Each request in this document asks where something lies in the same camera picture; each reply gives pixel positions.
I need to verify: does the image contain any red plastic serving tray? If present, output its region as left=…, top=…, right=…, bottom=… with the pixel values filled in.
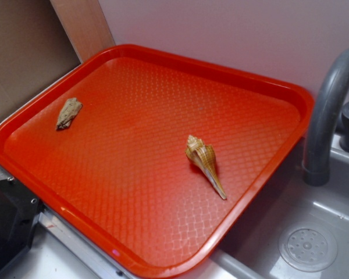
left=0, top=45, right=314, bottom=278

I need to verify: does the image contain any brown striped spiral seashell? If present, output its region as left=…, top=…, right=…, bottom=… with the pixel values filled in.
left=185, top=135, right=227, bottom=200

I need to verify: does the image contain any tan driftwood piece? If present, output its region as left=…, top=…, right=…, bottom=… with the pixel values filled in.
left=56, top=98, right=83, bottom=130

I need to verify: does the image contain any grey curved faucet spout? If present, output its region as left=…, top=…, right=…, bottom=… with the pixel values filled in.
left=302, top=49, right=349, bottom=186

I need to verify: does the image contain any light wooden board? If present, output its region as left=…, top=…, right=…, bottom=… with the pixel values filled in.
left=51, top=0, right=115, bottom=63

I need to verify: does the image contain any grey plastic sink basin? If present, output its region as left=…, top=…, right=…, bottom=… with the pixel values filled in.
left=212, top=144, right=349, bottom=278

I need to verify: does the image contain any grey round sink drain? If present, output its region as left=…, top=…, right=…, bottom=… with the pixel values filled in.
left=278, top=222, right=338, bottom=273

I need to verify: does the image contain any brown cardboard panel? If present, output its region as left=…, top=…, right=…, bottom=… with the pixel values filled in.
left=0, top=1, right=80, bottom=122

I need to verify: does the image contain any black box with screws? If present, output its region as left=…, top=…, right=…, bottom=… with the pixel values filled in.
left=0, top=179, right=42, bottom=275

